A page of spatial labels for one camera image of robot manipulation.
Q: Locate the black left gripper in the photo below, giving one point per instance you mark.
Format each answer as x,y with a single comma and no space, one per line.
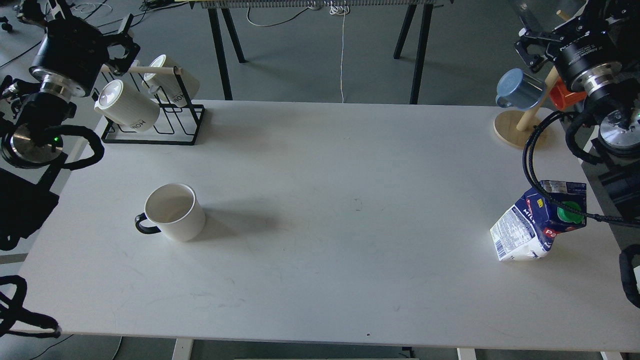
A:
76,50

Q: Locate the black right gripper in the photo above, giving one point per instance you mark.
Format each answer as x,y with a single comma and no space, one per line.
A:
585,47

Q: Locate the white mug black handle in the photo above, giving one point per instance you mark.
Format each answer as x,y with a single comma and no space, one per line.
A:
174,210

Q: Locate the blue white milk carton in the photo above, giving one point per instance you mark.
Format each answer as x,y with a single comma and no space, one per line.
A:
527,230

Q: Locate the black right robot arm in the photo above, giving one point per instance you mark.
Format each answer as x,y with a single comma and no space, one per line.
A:
606,131

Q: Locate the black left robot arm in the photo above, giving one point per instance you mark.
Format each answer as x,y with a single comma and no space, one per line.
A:
39,137

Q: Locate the white ribbed mug front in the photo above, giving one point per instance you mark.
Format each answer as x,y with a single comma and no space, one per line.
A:
126,106

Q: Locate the white ribbed mug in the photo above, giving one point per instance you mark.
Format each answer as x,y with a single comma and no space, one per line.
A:
166,86
126,106

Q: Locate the white ribbed mug rear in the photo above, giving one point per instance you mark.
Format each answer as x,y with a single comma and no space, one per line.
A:
166,86

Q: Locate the orange mug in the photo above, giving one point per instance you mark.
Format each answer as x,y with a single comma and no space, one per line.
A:
562,98

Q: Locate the blue mug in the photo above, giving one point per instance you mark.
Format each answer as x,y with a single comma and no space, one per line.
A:
519,90

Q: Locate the black trestle table legs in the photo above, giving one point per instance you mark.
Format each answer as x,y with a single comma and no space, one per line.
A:
374,54

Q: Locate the wooden mug tree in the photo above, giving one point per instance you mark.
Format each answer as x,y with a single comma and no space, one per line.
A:
514,126

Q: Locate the black wire mug rack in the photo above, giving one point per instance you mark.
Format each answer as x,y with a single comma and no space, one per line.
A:
175,125

